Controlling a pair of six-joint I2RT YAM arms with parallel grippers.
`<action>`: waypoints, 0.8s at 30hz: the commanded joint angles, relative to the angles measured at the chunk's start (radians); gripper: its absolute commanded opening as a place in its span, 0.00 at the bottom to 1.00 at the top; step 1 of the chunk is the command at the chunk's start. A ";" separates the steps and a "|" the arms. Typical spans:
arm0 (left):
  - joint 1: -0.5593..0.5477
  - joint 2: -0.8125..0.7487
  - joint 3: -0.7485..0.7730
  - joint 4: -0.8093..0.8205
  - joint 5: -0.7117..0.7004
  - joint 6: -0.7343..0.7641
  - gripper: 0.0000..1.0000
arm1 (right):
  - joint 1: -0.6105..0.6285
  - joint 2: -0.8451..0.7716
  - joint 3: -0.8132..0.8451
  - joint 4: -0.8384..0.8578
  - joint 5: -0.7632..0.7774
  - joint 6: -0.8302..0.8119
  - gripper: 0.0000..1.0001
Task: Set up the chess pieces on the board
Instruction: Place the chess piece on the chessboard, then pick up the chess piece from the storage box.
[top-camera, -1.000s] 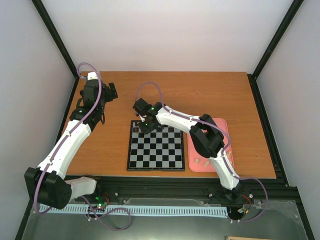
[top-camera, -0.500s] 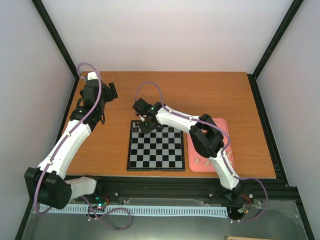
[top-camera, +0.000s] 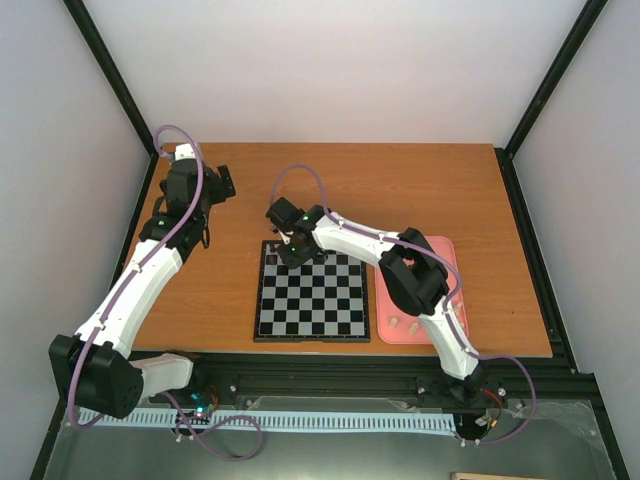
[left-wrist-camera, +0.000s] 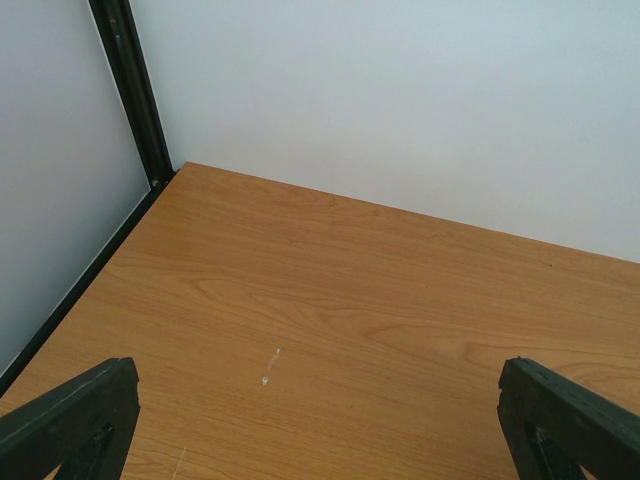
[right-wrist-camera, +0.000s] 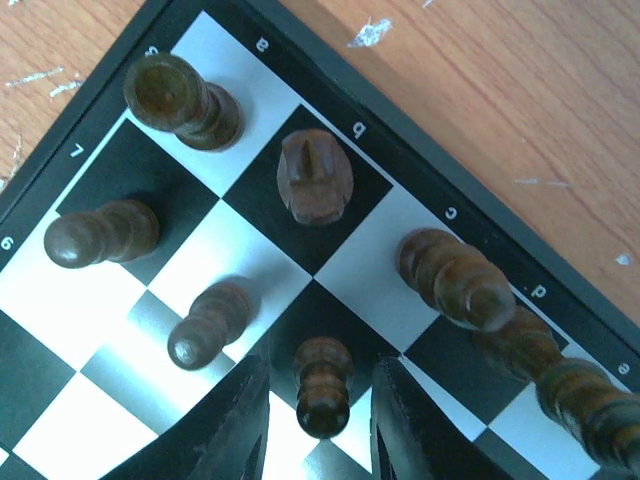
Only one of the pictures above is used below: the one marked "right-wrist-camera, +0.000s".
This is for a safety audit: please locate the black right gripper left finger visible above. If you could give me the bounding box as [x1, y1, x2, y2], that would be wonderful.
[103, 355, 270, 480]

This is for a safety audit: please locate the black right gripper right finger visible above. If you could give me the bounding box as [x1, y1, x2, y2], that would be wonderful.
[370, 357, 510, 480]

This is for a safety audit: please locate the dark brown knight piece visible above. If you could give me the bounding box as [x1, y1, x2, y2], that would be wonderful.
[276, 129, 354, 226]
[472, 306, 563, 382]

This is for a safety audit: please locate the dark brown chess piece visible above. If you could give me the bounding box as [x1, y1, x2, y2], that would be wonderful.
[396, 228, 516, 332]
[536, 358, 639, 476]

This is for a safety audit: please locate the dark brown rook piece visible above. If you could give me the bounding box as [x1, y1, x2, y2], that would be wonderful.
[123, 52, 244, 152]

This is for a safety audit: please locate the dark brown pawn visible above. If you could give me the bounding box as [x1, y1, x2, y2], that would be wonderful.
[43, 199, 160, 269]
[293, 336, 354, 440]
[167, 281, 253, 371]

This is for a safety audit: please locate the black grey chessboard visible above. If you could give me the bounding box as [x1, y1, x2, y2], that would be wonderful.
[1, 1, 639, 479]

